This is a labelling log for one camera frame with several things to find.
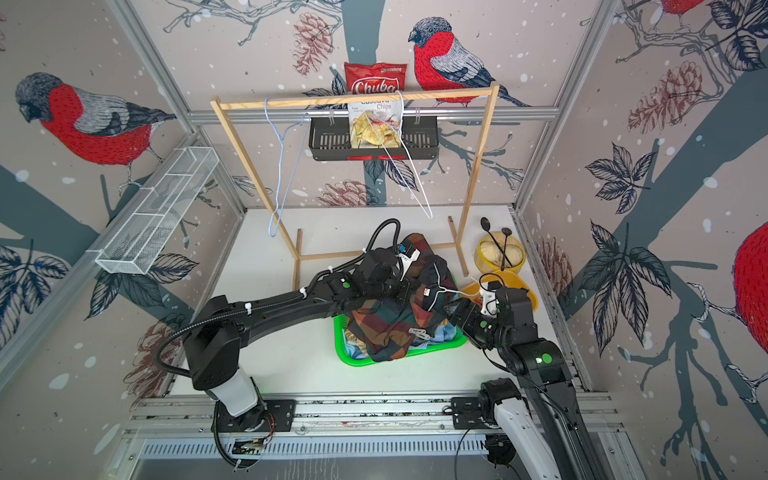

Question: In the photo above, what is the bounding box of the white hanger of red shirt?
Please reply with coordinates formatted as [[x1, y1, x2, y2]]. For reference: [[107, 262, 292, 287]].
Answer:
[[418, 270, 477, 300]]

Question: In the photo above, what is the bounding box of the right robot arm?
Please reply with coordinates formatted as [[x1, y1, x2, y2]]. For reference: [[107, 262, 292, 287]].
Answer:
[[446, 286, 608, 479]]

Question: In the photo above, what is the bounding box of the long black spoon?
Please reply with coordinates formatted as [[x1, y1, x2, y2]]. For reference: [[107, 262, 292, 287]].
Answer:
[[480, 217, 503, 269]]

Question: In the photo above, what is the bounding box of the dark red plaid shirt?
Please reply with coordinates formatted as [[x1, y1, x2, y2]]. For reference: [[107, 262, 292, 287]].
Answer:
[[346, 233, 459, 363]]

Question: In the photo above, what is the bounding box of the green perforated plastic tray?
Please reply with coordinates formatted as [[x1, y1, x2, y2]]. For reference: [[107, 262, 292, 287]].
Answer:
[[334, 315, 467, 367]]

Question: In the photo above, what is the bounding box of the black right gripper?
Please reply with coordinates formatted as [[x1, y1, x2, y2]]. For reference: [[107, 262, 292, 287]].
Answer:
[[439, 296, 511, 351]]

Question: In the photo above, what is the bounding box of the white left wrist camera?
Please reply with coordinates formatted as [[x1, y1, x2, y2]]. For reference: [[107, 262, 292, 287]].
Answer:
[[397, 243, 420, 277]]

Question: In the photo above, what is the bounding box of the red chips bag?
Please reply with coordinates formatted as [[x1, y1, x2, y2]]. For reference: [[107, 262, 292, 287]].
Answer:
[[343, 61, 408, 149]]

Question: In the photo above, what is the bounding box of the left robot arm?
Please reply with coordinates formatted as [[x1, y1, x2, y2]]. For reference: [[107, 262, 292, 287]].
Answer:
[[153, 218, 406, 418]]

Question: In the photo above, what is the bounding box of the short black spoon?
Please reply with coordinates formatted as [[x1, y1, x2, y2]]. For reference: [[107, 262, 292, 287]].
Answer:
[[501, 227, 512, 271]]

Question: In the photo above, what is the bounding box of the white wire hanger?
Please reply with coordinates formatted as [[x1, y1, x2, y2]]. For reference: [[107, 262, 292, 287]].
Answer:
[[263, 99, 310, 238]]

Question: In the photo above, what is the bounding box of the yellow plaid flannel shirt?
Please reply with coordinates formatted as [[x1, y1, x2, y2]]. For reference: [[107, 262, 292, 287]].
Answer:
[[342, 329, 369, 361]]

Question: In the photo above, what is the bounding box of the wooden clothes rack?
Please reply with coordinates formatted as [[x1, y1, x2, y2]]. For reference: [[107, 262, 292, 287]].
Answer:
[[211, 81, 501, 289]]

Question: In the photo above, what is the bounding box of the yellow plastic tray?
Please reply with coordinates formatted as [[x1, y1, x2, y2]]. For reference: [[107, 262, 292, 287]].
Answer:
[[460, 270, 539, 312]]

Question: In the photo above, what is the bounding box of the black wall basket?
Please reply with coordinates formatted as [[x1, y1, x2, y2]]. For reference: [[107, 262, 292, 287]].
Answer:
[[308, 117, 439, 161]]

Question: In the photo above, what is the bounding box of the light blue long-sleeve shirt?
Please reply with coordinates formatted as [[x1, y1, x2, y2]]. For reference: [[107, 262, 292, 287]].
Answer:
[[413, 320, 464, 349]]

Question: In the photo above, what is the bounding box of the white wire mesh basket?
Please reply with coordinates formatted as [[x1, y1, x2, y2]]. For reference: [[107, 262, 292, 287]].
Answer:
[[96, 146, 219, 275]]

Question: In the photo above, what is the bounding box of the yellow bamboo steamer basket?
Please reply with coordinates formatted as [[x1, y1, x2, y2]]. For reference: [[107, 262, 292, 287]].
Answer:
[[474, 231, 527, 273]]

